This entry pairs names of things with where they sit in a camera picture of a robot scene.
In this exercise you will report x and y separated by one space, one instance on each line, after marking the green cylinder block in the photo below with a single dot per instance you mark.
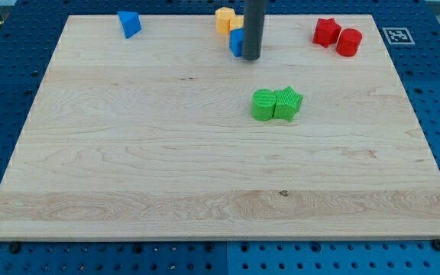
263 104

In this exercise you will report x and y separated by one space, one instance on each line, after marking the wooden board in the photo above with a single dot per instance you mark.
151 138

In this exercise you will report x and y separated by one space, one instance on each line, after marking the green star block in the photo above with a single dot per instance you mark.
288 103

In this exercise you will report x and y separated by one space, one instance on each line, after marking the blue cube block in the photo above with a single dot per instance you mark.
236 42

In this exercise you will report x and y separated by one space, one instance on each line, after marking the yellow hexagon block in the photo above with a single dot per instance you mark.
223 16

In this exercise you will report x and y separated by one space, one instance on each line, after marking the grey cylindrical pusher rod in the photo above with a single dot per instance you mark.
254 14

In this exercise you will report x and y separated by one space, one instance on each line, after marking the blue triangular block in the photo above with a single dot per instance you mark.
130 22

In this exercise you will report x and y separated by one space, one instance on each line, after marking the red star block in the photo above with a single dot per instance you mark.
326 32

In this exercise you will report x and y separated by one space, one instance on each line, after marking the red cylinder block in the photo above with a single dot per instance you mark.
349 42

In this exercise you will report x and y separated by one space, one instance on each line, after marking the white fiducial marker tag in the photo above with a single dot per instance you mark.
398 36

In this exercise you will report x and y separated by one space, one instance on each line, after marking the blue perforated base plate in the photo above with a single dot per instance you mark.
27 40

